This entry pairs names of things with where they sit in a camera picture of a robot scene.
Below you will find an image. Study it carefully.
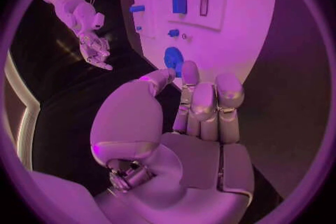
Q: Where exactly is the blue gear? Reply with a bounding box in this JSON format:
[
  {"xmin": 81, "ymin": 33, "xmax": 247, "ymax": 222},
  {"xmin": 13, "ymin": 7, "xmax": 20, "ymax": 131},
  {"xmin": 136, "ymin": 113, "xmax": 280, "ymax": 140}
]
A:
[{"xmin": 164, "ymin": 46, "xmax": 185, "ymax": 78}]

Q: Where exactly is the white task board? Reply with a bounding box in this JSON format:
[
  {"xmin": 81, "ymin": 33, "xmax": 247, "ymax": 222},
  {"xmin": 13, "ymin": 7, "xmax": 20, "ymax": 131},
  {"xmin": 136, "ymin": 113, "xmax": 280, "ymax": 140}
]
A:
[{"xmin": 116, "ymin": 0, "xmax": 278, "ymax": 90}]

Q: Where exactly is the blue peg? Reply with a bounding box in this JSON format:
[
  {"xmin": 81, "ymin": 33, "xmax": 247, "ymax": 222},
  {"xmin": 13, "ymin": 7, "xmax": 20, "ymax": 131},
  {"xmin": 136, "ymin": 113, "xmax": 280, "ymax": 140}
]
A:
[{"xmin": 129, "ymin": 4, "xmax": 146, "ymax": 13}]

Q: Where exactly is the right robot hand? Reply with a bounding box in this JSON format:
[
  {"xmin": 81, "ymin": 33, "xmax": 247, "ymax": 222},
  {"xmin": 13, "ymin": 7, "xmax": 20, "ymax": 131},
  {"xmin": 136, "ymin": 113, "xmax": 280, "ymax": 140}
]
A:
[{"xmin": 78, "ymin": 32, "xmax": 114, "ymax": 71}]

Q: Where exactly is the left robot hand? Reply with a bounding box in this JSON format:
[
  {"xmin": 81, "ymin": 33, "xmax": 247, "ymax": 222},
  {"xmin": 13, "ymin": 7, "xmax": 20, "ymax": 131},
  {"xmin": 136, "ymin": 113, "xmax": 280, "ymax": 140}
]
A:
[{"xmin": 88, "ymin": 60, "xmax": 256, "ymax": 224}]

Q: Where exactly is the blue block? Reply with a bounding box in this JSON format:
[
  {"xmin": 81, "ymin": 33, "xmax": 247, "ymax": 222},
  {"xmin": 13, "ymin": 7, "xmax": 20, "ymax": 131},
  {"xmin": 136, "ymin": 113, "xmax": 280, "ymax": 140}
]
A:
[{"xmin": 171, "ymin": 0, "xmax": 189, "ymax": 13}]

